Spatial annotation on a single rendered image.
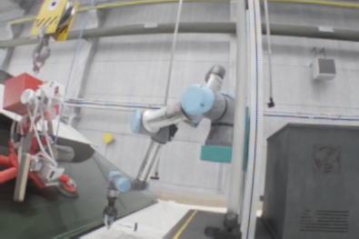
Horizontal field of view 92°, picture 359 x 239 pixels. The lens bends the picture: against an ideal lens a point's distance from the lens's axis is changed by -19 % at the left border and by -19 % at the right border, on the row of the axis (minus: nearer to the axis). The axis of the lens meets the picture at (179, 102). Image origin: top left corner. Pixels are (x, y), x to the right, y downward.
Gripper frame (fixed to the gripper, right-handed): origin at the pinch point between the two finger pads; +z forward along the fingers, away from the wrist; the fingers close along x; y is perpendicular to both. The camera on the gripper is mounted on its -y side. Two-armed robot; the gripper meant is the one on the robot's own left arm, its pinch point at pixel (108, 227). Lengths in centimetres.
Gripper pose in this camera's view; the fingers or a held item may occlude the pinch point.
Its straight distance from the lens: 147.5
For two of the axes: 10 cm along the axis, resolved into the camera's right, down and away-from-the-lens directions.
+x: 9.4, 1.9, 2.8
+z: -1.2, 9.6, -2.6
